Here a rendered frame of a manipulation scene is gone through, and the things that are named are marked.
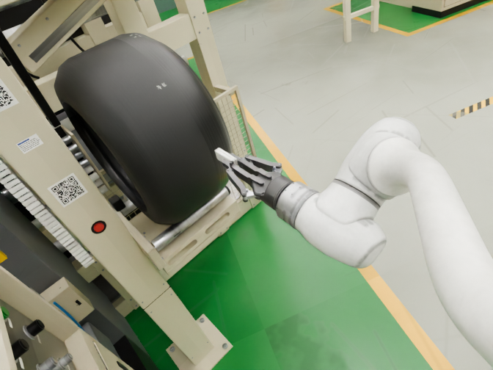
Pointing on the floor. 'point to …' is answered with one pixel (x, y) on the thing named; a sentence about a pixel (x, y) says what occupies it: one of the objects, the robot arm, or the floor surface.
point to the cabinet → (442, 6)
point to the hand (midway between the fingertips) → (226, 158)
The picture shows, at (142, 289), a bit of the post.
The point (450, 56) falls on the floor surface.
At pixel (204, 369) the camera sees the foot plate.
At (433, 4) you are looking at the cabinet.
